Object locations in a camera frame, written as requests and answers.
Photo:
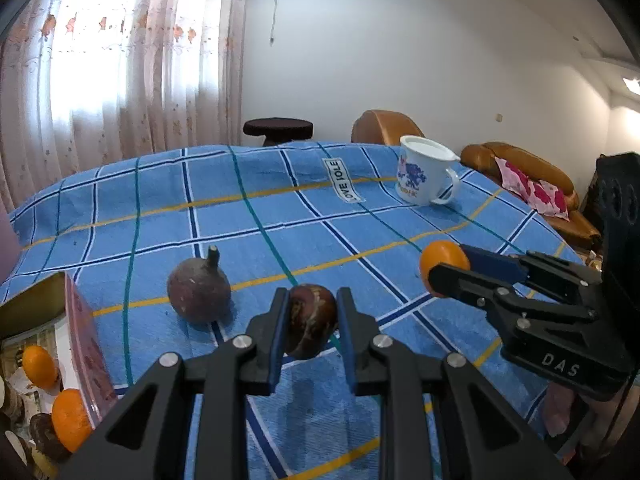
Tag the dark round stool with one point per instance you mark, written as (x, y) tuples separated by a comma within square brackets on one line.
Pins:
[(277, 127)]

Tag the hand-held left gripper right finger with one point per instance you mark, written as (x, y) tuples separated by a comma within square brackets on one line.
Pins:
[(348, 340)]

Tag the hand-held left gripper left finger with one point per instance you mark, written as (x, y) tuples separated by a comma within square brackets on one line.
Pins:
[(277, 340)]

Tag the ceiling light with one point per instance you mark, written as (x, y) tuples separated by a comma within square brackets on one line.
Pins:
[(632, 85)]

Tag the large orange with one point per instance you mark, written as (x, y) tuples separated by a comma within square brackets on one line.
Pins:
[(440, 255)]

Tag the blue plaid tablecloth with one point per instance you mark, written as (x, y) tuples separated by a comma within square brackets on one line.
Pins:
[(300, 220)]

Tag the small brown jar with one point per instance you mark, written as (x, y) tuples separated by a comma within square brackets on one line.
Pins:
[(7, 402), (45, 432)]

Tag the brown round fruit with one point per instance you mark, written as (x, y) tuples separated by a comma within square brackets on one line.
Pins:
[(312, 320)]

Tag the dark purple stemmed fruit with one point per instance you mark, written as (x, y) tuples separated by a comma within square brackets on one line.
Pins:
[(197, 290)]

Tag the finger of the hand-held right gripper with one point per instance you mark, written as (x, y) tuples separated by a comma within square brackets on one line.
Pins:
[(465, 285), (492, 264)]

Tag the sheer floral curtain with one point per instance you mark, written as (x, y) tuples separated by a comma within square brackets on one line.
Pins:
[(125, 60)]

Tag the small orange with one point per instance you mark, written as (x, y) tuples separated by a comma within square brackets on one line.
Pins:
[(70, 417)]

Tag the brown leather sofa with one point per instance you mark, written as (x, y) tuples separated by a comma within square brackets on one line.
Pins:
[(505, 152)]

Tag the pink plastic pitcher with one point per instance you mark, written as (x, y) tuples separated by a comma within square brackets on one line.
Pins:
[(7, 245)]

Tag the pink floral pillow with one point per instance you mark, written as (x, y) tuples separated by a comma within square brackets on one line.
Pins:
[(535, 190)]

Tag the white mug blue print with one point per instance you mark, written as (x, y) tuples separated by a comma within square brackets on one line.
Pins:
[(420, 170)]

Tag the printed paper sheet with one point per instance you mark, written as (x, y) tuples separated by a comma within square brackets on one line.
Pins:
[(25, 337)]

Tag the brown leather armchair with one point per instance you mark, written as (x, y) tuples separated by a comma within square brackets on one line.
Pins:
[(385, 127)]

